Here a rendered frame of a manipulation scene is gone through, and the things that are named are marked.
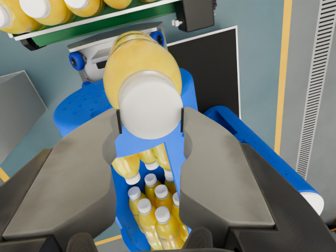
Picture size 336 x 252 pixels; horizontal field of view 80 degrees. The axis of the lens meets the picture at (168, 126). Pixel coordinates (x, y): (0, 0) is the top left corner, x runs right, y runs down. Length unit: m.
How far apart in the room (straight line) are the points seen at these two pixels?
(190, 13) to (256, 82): 1.42
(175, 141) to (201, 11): 0.31
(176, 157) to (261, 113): 1.72
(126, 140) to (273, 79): 1.74
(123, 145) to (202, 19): 0.34
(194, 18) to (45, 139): 1.59
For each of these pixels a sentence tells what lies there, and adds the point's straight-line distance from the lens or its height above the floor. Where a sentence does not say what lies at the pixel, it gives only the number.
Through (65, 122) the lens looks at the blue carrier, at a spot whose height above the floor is 1.19.
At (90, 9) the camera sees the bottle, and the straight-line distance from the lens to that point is 0.46.
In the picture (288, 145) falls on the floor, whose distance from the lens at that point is 2.46.
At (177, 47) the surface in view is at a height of 0.15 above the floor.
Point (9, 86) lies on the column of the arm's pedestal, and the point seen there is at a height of 0.24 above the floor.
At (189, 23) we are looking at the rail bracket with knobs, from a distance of 0.52.
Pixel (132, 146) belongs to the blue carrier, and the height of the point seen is 1.23.
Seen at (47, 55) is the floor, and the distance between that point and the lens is 1.61.
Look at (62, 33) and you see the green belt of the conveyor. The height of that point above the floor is 0.90.
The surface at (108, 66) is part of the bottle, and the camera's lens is 0.16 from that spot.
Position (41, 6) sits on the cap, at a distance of 0.44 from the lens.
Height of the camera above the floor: 1.50
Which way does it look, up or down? 59 degrees down
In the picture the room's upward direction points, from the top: 160 degrees clockwise
